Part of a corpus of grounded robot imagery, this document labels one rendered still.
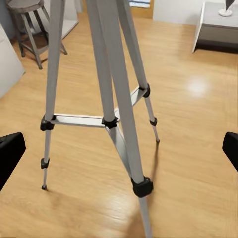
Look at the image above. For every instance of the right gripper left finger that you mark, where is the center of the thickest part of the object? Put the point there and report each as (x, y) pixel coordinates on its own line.
(12, 148)

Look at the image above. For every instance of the camera tripod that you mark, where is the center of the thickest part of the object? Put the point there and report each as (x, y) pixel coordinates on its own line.
(105, 18)

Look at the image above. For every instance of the nightstand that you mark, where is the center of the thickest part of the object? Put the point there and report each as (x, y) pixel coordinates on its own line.
(215, 27)

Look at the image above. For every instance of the taboret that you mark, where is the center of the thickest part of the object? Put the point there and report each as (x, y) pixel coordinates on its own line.
(21, 7)

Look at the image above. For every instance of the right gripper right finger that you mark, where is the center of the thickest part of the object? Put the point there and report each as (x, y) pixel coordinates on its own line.
(230, 148)

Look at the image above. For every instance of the desk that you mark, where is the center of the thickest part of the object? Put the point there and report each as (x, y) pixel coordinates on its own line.
(11, 69)

